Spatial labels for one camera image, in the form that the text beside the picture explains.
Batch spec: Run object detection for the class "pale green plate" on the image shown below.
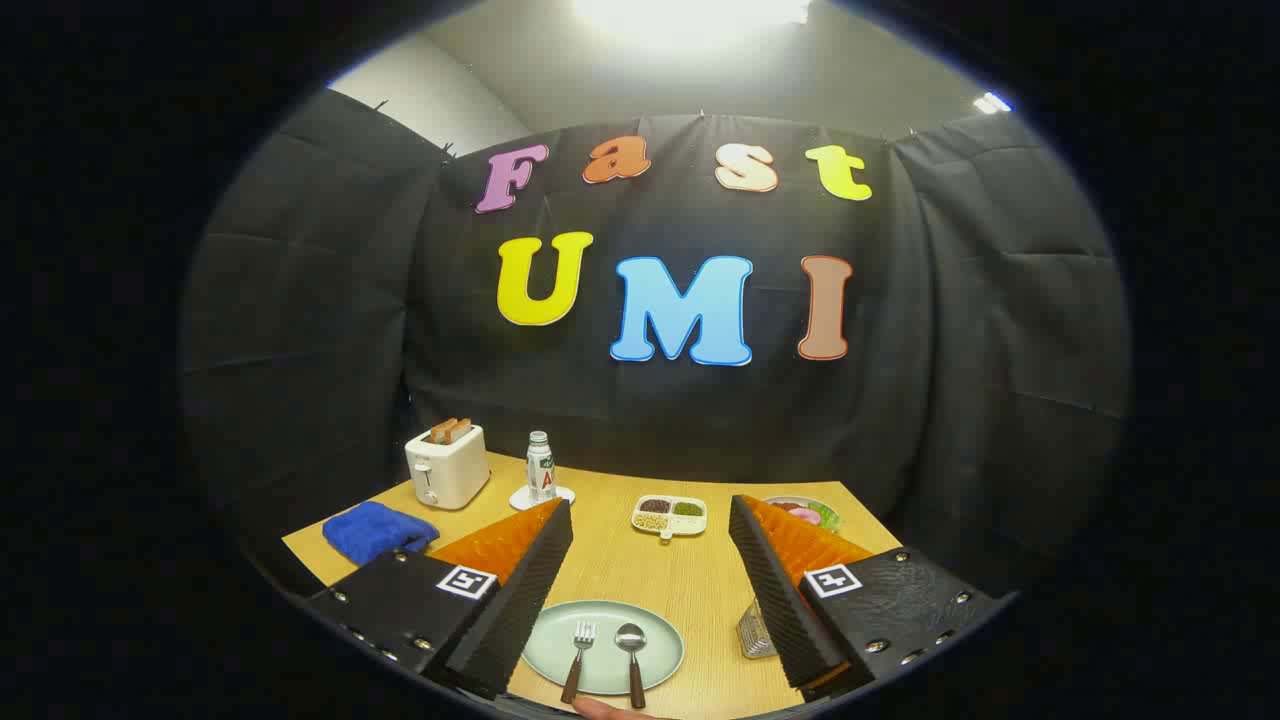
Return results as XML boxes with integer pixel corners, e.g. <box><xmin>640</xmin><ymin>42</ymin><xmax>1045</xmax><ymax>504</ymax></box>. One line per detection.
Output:
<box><xmin>521</xmin><ymin>600</ymin><xmax>686</xmax><ymax>697</ymax></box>

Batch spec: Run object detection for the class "fork with brown handle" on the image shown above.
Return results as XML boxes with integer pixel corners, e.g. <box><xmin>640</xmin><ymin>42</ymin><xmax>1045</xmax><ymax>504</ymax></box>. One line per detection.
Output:
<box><xmin>560</xmin><ymin>620</ymin><xmax>598</xmax><ymax>705</ymax></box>

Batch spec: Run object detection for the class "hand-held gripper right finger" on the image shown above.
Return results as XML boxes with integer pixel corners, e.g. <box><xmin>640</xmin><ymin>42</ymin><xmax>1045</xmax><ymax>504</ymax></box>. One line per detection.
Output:
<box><xmin>728</xmin><ymin>494</ymin><xmax>1003</xmax><ymax>693</ymax></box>

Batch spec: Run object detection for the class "white toaster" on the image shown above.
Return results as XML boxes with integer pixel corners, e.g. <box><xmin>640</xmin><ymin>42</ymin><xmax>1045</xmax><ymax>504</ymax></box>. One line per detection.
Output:
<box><xmin>404</xmin><ymin>424</ymin><xmax>492</xmax><ymax>511</ymax></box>

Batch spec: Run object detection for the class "white divided bean dish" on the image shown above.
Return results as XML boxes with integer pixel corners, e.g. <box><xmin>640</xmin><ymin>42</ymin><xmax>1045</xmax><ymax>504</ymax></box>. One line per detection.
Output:
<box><xmin>630</xmin><ymin>494</ymin><xmax>709</xmax><ymax>544</ymax></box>

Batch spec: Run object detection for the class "white coaster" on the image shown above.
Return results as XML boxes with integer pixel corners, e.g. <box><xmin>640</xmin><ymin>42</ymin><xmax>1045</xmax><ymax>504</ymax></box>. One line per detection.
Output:
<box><xmin>509</xmin><ymin>484</ymin><xmax>577</xmax><ymax>513</ymax></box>

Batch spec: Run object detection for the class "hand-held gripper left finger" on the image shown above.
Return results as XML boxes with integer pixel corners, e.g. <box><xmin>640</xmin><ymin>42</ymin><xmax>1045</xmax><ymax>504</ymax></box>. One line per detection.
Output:
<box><xmin>305</xmin><ymin>498</ymin><xmax>576</xmax><ymax>701</ymax></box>

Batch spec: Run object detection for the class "blue cloth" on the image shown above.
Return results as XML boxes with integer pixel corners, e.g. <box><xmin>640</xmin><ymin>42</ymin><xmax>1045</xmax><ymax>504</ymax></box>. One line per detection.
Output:
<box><xmin>322</xmin><ymin>500</ymin><xmax>441</xmax><ymax>567</ymax></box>

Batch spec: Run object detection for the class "white food plate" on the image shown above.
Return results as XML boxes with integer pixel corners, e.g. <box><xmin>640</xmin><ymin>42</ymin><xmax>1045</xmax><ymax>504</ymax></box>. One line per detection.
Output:
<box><xmin>762</xmin><ymin>496</ymin><xmax>841</xmax><ymax>533</ymax></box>

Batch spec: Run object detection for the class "spoon with brown handle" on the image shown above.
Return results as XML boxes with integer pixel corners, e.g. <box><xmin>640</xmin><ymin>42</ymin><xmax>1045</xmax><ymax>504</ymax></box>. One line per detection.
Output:
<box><xmin>614</xmin><ymin>623</ymin><xmax>649</xmax><ymax>710</ymax></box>

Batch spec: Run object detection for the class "metal wire basket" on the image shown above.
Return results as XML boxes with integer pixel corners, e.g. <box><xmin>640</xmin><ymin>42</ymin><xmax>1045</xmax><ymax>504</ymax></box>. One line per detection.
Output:
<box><xmin>737</xmin><ymin>598</ymin><xmax>781</xmax><ymax>661</ymax></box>

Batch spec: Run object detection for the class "small white drink bottle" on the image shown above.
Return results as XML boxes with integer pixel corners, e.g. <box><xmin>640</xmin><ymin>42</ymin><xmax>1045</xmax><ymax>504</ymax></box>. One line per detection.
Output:
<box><xmin>526</xmin><ymin>431</ymin><xmax>557</xmax><ymax>504</ymax></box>

